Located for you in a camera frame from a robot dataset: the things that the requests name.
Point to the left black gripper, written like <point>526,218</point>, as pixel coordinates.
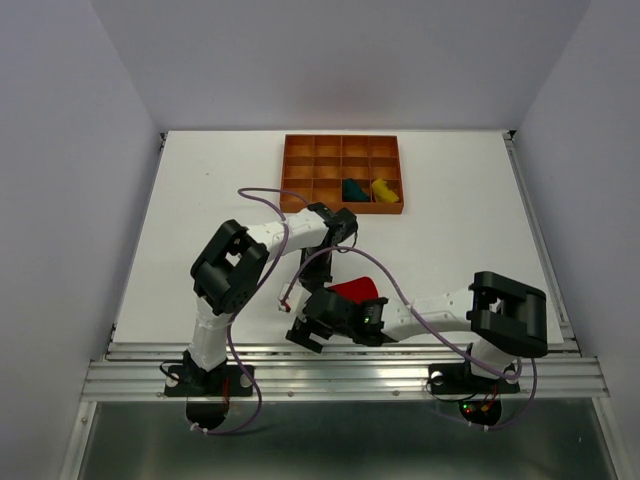
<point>321,276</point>

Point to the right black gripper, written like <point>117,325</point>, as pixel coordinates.
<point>301,331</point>

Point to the red sock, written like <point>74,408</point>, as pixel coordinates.
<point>358,290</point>

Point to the teal sock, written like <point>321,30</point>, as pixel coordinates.
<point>352,192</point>

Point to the yellow bear sock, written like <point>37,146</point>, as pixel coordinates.
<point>382,193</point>

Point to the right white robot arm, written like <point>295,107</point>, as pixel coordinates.
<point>508,316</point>

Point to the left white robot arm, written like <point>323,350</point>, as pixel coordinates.
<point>236,262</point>

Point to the orange compartment tray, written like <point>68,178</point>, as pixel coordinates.
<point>314,166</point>

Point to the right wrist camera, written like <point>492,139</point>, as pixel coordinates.
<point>292,298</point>

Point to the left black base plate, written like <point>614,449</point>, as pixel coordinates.
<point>227,380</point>

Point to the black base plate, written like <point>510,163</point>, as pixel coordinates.
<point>457,379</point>
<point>227,380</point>

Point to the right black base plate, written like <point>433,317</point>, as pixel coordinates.
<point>457,379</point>

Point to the aluminium mounting rail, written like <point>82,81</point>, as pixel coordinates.
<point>340,372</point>

